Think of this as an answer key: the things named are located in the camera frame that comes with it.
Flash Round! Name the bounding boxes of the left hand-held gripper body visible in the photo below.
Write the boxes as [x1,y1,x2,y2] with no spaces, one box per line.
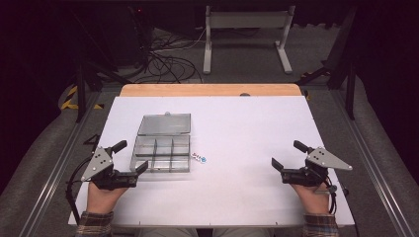
[80,146,139,192]

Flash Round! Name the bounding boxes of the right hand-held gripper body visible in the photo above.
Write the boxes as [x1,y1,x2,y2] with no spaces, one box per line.
[282,146,353,188]

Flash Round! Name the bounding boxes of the person's left hand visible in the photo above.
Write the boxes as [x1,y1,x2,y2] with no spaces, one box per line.
[86,182,127,213]

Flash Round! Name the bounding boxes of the person's right hand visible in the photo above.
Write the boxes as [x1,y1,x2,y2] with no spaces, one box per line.
[291,184,330,215]

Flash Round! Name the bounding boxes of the clear plastic compartment box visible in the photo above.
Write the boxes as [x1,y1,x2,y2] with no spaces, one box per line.
[129,112,193,174]

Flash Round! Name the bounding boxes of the white table cover board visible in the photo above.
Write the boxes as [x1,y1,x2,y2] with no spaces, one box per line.
[67,96,356,228]

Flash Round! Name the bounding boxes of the small white blue object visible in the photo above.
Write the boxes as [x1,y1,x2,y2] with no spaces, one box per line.
[191,152,208,165]

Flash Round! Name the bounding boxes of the yellow black hazard tape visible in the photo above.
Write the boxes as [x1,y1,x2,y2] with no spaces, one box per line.
[60,85,105,111]

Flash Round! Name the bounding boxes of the black tripod stand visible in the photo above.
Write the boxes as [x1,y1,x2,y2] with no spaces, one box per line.
[70,9,132,123]

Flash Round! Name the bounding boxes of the black metal stand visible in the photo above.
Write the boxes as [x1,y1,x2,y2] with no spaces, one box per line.
[295,6,360,121]

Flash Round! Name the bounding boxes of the aluminium floor rail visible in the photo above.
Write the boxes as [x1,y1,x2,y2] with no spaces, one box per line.
[19,92,102,237]
[330,89,417,237]

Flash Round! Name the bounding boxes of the right hand-held gripper black cable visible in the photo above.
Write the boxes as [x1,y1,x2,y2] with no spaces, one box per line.
[324,176,339,215]

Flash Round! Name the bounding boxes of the hand-held gripper black cable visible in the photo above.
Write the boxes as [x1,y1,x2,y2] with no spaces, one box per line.
[324,176,339,215]
[65,156,94,227]

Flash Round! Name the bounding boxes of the left hand-held gripper black cable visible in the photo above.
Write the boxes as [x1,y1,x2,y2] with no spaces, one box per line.
[65,156,94,227]

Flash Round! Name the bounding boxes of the bundle of black cables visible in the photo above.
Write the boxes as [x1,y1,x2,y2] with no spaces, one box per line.
[131,28,204,84]

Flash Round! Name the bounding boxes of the white cable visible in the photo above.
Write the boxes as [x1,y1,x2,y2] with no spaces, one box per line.
[154,28,208,52]

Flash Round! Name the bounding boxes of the white metal stand frame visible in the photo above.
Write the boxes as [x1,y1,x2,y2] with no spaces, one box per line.
[203,4,296,75]

